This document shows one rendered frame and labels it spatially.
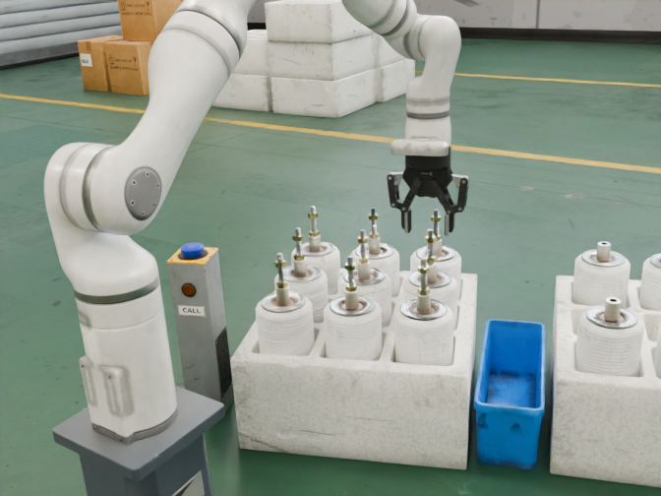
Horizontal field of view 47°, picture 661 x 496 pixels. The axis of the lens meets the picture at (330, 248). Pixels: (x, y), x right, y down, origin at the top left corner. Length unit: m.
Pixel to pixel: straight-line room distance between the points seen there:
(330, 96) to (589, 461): 2.75
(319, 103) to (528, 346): 2.49
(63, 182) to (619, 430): 0.88
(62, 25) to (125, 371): 6.10
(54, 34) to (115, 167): 6.08
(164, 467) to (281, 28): 3.14
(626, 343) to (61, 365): 1.13
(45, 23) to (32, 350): 5.16
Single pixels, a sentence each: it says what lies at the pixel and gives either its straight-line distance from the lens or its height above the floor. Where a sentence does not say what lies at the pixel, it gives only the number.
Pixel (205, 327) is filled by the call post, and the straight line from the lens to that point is 1.37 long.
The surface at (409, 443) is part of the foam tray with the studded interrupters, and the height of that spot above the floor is 0.04.
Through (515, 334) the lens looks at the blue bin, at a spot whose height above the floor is 0.09.
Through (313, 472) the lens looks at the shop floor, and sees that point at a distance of 1.31.
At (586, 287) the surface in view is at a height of 0.21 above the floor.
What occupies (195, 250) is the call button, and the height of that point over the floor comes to 0.33.
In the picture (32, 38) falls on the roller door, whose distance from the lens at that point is 6.72.
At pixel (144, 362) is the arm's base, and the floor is 0.39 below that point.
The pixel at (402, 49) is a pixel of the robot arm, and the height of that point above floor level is 0.65.
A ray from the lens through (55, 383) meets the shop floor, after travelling 1.68.
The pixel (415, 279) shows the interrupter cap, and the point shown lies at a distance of 1.35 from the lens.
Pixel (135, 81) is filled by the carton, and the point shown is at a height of 0.08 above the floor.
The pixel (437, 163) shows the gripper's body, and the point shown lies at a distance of 1.25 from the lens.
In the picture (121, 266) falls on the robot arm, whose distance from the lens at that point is 0.84.
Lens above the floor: 0.82
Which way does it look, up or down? 22 degrees down
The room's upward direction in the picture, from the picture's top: 3 degrees counter-clockwise
